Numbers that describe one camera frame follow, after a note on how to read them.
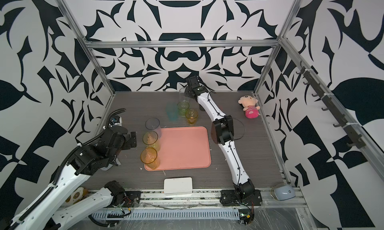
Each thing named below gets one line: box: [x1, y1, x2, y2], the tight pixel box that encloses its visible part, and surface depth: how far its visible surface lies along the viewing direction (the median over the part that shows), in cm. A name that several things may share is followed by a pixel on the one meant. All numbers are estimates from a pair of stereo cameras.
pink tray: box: [144, 126, 212, 171], surface depth 93 cm
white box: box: [163, 177, 193, 195], surface depth 76 cm
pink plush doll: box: [238, 95, 261, 119], surface depth 107 cm
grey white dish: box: [270, 183, 296, 201], surface depth 71 cm
